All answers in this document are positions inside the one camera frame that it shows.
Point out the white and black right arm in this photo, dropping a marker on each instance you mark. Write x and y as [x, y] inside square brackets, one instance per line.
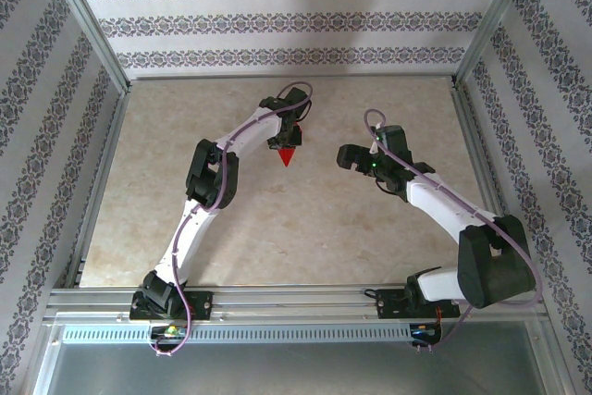
[495, 265]

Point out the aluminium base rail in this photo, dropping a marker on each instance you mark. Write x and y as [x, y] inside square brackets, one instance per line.
[296, 302]

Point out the aluminium right corner post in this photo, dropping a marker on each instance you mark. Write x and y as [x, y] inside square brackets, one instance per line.
[492, 20]

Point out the aluminium right side rail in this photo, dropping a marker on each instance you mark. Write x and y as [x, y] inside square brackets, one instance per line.
[485, 173]

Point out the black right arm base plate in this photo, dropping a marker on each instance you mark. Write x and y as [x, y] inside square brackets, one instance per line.
[390, 304]

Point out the grey metal sheet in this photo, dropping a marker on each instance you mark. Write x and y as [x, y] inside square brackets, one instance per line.
[296, 372]

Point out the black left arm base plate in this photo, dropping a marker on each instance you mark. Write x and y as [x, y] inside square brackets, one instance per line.
[203, 304]

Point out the aluminium corner post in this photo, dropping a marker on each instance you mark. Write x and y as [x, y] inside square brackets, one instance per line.
[92, 29]
[492, 20]

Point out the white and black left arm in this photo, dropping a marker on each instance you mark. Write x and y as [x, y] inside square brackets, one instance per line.
[213, 173]

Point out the aluminium left corner post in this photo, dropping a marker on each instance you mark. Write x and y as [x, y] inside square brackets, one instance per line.
[92, 29]

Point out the red paper sheet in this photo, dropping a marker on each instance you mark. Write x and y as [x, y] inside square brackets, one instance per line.
[287, 156]

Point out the aluminium back rail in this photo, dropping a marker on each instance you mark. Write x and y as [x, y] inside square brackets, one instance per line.
[291, 77]

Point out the aluminium left side rail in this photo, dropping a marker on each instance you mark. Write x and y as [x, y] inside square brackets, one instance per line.
[101, 182]

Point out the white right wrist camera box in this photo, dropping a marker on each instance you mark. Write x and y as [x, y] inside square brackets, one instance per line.
[373, 149]

